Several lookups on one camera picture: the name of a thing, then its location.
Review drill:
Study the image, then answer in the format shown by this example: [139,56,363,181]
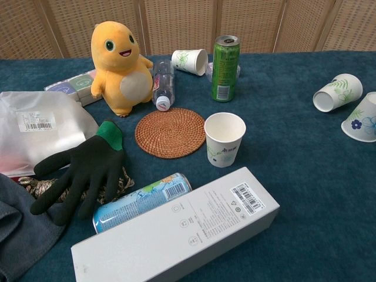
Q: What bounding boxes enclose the pastel tissue pack row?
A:
[43,69,103,107]

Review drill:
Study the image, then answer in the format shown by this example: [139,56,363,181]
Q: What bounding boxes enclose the dark blue table cover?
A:
[0,51,376,282]

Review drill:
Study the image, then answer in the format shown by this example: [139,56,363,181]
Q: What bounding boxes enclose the white translucent plastic bag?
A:
[0,91,100,177]

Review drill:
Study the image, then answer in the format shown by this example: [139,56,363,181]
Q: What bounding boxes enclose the woven rattan coaster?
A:
[135,108,206,160]

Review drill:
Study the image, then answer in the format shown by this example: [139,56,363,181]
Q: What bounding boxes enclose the green drink can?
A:
[211,35,240,103]

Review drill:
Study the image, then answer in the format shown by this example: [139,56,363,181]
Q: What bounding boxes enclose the patterned brown cloth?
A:
[17,167,135,205]

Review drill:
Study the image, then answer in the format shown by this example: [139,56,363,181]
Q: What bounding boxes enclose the plain white paper cup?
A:
[204,112,247,169]

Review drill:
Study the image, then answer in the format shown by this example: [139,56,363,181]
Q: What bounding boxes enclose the paper cup green leaf print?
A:
[171,49,209,77]

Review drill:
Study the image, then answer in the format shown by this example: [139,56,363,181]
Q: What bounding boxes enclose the clear plastic water bottle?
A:
[152,59,176,112]

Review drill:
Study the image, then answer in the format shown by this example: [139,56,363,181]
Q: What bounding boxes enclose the light blue drink can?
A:
[92,172,193,235]

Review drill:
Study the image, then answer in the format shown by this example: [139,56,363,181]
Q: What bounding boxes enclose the yellow plush dinosaur toy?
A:
[90,23,154,118]

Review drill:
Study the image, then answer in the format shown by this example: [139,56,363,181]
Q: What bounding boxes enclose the paper cup green fern print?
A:
[312,73,364,113]

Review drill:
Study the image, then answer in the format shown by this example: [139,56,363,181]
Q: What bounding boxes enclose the paper cup blue flower print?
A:
[340,92,376,143]

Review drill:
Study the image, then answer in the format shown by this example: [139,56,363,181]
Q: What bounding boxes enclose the grey cloth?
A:
[0,173,68,278]

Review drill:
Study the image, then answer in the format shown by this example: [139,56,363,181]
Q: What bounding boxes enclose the long white cardboard box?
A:
[70,166,280,282]

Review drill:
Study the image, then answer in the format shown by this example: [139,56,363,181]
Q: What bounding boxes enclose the black and green work glove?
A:
[30,119,126,227]

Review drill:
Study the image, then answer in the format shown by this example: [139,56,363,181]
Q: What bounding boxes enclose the woven rattan folding screen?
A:
[0,0,376,59]

